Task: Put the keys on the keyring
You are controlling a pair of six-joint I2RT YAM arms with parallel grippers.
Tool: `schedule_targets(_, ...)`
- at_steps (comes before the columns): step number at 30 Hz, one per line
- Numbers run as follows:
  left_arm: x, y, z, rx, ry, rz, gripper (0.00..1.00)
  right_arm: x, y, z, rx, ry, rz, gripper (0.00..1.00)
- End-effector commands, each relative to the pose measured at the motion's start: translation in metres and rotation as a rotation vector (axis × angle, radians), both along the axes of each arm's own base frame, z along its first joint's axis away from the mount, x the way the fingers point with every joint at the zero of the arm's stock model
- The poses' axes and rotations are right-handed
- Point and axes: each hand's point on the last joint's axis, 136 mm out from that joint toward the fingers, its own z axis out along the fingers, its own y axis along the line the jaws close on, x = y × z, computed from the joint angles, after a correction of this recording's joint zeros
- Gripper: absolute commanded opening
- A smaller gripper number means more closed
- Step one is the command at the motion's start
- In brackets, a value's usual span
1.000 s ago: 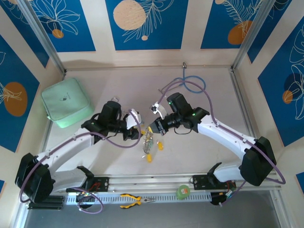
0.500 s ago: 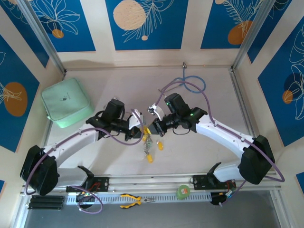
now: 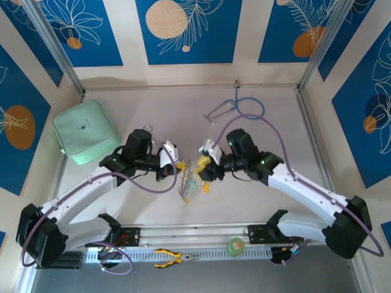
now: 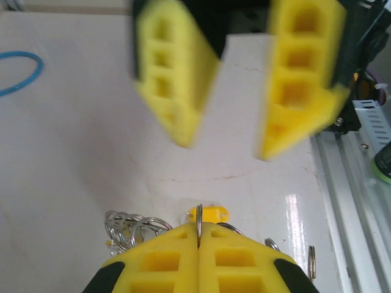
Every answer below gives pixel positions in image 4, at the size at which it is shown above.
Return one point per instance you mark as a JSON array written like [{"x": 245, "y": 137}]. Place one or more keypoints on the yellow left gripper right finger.
[{"x": 238, "y": 262}]

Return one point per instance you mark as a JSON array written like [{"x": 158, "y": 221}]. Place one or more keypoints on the green tape roll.
[{"x": 383, "y": 164}]

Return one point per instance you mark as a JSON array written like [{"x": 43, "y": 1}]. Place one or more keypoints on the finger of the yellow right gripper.
[
  {"x": 177, "y": 91},
  {"x": 305, "y": 91}
]

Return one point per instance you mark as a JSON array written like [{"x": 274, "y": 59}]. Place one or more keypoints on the yellow key tag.
[{"x": 214, "y": 213}]

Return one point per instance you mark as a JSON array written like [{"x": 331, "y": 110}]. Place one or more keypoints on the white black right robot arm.
[{"x": 375, "y": 45}]

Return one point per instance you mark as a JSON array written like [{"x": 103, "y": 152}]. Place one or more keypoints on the blue stethoscope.
[{"x": 38, "y": 65}]

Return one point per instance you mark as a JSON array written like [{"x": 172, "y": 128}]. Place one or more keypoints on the metal split keyring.
[{"x": 199, "y": 227}]

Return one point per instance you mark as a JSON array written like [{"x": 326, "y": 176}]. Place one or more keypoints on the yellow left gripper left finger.
[{"x": 159, "y": 262}]

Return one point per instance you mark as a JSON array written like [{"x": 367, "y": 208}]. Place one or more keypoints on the metal key holder with rings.
[{"x": 146, "y": 226}]

